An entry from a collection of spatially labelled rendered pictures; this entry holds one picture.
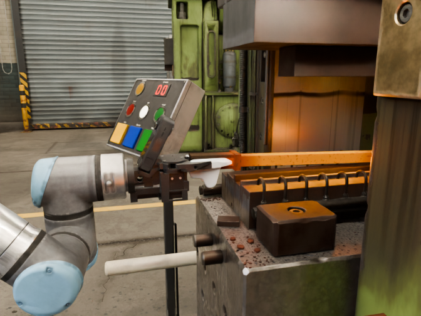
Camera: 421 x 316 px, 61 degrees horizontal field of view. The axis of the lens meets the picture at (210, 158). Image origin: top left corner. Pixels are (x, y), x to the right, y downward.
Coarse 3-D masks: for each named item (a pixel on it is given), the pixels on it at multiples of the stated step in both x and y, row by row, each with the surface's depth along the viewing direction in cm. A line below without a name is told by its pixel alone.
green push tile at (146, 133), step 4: (144, 132) 117; (148, 132) 115; (144, 136) 116; (148, 136) 114; (140, 140) 116; (144, 140) 115; (140, 144) 116; (144, 144) 114; (136, 148) 117; (140, 148) 115
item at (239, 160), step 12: (192, 156) 72; (204, 156) 73; (216, 156) 73; (228, 156) 74; (240, 156) 74; (252, 156) 75; (264, 156) 76; (276, 156) 76; (288, 156) 77; (300, 156) 78; (312, 156) 79; (324, 156) 79; (336, 156) 80; (348, 156) 81; (360, 156) 82; (228, 168) 74; (240, 168) 74
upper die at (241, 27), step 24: (240, 0) 69; (264, 0) 63; (288, 0) 64; (312, 0) 65; (336, 0) 66; (360, 0) 67; (240, 24) 70; (264, 24) 63; (288, 24) 65; (312, 24) 66; (336, 24) 67; (360, 24) 68; (240, 48) 79; (264, 48) 79
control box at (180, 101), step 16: (144, 80) 132; (160, 80) 124; (176, 80) 116; (128, 96) 136; (144, 96) 128; (160, 96) 119; (176, 96) 113; (192, 96) 114; (176, 112) 111; (192, 112) 115; (128, 128) 127; (144, 128) 119; (176, 128) 112; (112, 144) 131; (176, 144) 113
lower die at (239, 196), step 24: (288, 168) 92; (312, 168) 89; (336, 168) 85; (240, 192) 76; (288, 192) 72; (312, 192) 73; (336, 192) 75; (360, 192) 76; (240, 216) 77; (360, 216) 78
